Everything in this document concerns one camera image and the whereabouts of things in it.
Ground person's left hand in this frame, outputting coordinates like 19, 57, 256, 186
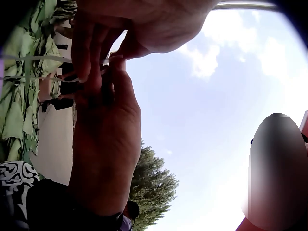
71, 0, 218, 83

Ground person's body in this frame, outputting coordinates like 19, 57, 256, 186
237, 109, 308, 231

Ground person's left fingers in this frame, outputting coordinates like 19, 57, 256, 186
71, 22, 128, 83

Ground person's right fingers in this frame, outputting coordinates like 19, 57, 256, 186
74, 57, 128, 107

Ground row of hanging green leaves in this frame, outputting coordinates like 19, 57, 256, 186
0, 0, 77, 162

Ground white plastic string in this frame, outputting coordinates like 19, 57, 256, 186
0, 54, 125, 83

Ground person's right hand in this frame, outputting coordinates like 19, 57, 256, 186
68, 57, 142, 216

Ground person's left thumb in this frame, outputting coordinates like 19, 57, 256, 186
120, 30, 157, 60

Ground black wrist band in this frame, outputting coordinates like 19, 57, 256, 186
26, 178, 140, 231

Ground green tree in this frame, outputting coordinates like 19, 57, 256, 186
130, 139, 180, 231

